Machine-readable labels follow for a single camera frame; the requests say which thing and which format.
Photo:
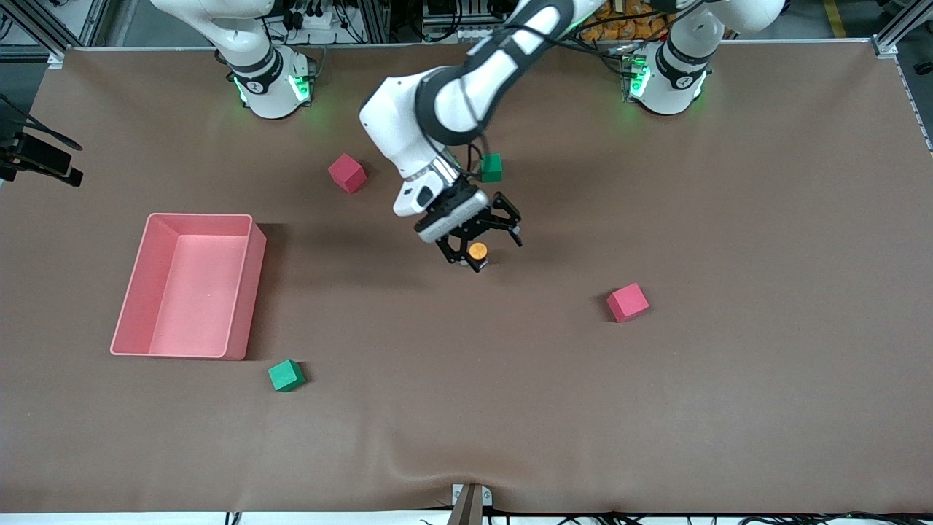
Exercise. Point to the pink foam cube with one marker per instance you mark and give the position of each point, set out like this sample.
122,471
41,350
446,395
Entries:
347,173
627,303

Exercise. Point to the white terminal block row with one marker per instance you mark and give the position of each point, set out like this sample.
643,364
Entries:
455,34

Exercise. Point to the pink plastic bin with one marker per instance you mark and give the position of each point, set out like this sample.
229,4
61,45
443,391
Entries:
197,306

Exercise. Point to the green foam cube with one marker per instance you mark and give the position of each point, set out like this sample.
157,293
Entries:
494,169
286,376

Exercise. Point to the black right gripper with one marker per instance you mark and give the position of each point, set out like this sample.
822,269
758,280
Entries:
44,154

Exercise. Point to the metal table clamp bracket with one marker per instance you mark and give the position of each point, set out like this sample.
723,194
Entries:
470,507

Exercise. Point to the aluminium frame post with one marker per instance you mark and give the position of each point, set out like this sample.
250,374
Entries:
373,22

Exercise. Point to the orange packets pile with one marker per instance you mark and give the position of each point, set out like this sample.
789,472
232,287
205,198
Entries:
627,29

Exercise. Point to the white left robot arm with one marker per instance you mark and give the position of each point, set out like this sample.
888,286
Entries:
393,124

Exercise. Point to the orange black push button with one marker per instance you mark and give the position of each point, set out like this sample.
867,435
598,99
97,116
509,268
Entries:
478,251

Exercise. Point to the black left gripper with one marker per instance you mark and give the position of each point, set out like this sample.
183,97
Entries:
498,212

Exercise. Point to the white power strip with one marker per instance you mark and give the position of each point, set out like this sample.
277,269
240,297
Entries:
321,20

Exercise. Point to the brown table cover sheet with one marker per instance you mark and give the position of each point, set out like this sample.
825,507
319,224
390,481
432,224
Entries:
466,408

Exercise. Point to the aluminium frame profile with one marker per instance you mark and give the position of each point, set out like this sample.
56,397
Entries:
885,45
44,33

